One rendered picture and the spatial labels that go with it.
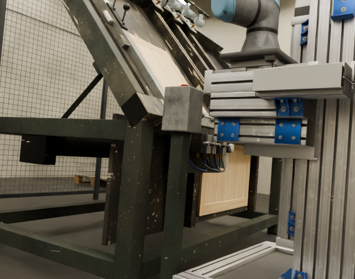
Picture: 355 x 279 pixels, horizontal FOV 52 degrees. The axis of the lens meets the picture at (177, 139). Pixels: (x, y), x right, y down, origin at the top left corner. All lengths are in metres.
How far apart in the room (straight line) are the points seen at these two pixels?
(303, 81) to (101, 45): 0.98
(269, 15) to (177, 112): 0.49
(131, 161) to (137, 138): 0.10
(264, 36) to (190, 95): 0.35
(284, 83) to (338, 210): 0.51
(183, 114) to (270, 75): 0.41
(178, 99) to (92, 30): 0.61
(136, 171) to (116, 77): 0.43
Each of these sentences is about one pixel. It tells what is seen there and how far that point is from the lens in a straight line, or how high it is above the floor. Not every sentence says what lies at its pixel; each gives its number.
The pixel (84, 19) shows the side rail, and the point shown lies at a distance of 1.90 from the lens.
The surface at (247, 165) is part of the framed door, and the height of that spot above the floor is 0.61.
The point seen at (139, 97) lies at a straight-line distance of 1.56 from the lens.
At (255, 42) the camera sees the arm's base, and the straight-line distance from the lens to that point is 1.37.
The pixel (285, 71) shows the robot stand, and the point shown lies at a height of 0.93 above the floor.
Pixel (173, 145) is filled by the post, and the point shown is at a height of 0.69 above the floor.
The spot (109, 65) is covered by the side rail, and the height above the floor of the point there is 1.04.
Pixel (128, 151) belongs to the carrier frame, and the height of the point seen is 0.65.
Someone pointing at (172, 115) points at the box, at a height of 0.81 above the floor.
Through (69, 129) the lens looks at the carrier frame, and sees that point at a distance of 1.83.
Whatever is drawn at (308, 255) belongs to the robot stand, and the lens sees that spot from 1.46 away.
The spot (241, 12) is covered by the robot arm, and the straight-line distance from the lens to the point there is 1.35.
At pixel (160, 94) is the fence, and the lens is 1.80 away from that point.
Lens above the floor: 0.66
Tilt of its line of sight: 2 degrees up
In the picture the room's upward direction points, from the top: 5 degrees clockwise
